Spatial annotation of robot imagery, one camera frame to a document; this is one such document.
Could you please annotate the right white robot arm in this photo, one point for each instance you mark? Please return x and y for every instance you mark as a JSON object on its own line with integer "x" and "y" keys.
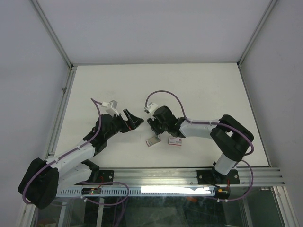
{"x": 231, "y": 137}

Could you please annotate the left aluminium frame post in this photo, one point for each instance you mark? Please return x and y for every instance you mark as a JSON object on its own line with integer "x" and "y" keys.
{"x": 52, "y": 34}

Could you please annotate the aluminium frame post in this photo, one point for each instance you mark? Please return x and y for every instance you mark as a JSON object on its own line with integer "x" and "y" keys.
{"x": 265, "y": 16}
{"x": 52, "y": 34}

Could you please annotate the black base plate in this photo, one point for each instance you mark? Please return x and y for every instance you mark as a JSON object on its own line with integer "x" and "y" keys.
{"x": 104, "y": 176}
{"x": 211, "y": 177}

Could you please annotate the red white staple box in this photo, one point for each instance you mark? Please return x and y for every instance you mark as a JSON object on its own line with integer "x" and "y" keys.
{"x": 175, "y": 141}

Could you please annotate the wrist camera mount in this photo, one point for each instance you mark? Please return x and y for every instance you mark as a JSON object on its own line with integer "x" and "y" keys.
{"x": 110, "y": 107}
{"x": 151, "y": 108}

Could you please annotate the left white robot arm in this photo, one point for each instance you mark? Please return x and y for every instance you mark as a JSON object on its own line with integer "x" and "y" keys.
{"x": 45, "y": 178}

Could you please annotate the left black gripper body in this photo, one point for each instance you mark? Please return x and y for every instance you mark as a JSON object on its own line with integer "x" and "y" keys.
{"x": 119, "y": 124}

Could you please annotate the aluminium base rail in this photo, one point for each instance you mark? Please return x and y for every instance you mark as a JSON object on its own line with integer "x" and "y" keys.
{"x": 257, "y": 176}

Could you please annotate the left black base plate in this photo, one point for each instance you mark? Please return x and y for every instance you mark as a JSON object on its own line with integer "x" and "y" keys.
{"x": 104, "y": 176}

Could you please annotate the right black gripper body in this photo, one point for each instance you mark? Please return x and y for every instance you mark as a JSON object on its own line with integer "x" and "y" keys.
{"x": 157, "y": 127}

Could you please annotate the staple box tray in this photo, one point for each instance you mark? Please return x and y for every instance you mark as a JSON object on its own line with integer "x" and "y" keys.
{"x": 152, "y": 141}

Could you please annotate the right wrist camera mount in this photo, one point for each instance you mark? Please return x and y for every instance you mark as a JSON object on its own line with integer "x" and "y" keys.
{"x": 151, "y": 108}

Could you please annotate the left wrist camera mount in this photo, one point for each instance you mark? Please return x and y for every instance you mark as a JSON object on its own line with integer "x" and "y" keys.
{"x": 110, "y": 107}

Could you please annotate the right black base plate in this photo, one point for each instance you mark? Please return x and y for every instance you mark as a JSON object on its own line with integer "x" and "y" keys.
{"x": 211, "y": 177}

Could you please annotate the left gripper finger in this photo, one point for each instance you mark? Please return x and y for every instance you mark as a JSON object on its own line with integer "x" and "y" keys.
{"x": 132, "y": 120}
{"x": 133, "y": 125}

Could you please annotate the right aluminium frame post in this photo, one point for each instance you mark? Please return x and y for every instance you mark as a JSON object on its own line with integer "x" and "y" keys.
{"x": 265, "y": 16}

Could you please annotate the white slotted cable duct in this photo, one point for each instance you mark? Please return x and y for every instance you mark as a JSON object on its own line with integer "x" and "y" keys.
{"x": 138, "y": 191}

